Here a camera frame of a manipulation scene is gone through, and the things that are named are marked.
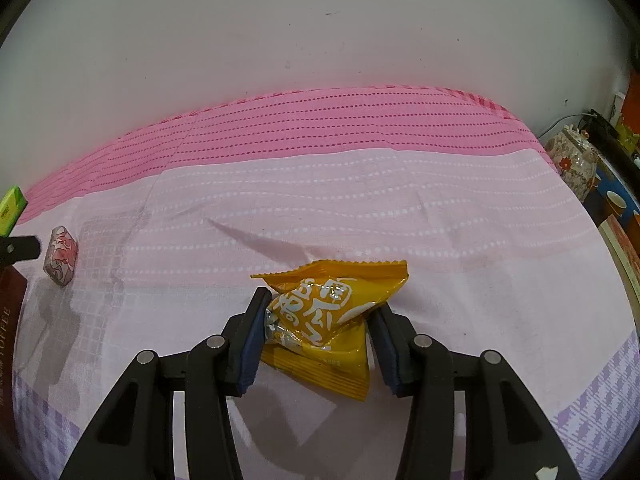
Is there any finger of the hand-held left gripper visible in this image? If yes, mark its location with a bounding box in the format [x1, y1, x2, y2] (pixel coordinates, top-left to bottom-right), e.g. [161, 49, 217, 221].
[0, 235, 40, 263]

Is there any blue box with cup picture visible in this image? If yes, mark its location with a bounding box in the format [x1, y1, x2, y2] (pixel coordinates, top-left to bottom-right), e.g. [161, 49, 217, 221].
[585, 160, 640, 231]

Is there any green tissue pack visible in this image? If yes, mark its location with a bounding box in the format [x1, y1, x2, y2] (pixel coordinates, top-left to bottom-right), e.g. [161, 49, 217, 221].
[0, 185, 26, 238]

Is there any yellow snack packet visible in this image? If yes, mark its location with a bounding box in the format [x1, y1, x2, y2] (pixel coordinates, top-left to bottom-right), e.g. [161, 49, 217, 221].
[250, 259, 409, 402]

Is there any pink grey snack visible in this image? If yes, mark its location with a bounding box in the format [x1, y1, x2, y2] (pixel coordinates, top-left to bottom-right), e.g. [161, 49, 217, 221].
[44, 226, 81, 288]

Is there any yellow orange box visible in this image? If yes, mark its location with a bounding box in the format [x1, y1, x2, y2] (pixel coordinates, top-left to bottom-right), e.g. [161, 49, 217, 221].
[614, 71, 640, 148]

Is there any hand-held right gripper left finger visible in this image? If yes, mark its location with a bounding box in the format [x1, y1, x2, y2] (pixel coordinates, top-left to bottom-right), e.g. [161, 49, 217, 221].
[60, 287, 273, 480]

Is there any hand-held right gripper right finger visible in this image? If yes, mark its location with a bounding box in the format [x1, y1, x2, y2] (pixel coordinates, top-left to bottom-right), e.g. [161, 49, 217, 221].
[371, 305, 581, 480]

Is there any floral ceramic jar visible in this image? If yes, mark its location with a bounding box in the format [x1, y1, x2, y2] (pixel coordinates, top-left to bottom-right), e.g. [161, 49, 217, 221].
[544, 124, 600, 201]

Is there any brown tin box gold inside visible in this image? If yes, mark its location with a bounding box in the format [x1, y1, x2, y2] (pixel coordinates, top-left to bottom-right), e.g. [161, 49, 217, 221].
[0, 262, 28, 411]

